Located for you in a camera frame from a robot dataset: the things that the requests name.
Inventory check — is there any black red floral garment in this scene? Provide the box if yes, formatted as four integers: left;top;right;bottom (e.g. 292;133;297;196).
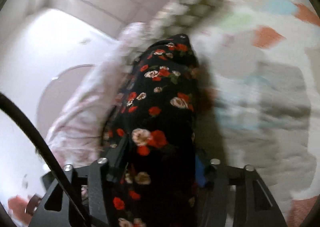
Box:
101;34;200;226

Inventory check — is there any pink floral comforter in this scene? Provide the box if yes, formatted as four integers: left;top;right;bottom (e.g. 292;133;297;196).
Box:
45;22;145;167

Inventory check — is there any pink bed headboard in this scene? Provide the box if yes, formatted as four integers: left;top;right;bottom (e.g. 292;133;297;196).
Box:
36;64;94;138

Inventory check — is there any heart patterned quilt bedspread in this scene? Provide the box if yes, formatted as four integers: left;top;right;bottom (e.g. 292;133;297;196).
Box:
1;0;319;226

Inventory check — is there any olive cloud pattern bolster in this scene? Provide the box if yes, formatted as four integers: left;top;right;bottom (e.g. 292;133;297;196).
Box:
121;0;222;65

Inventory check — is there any black cable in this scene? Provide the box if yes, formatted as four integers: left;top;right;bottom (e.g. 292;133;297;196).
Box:
0;92;108;227

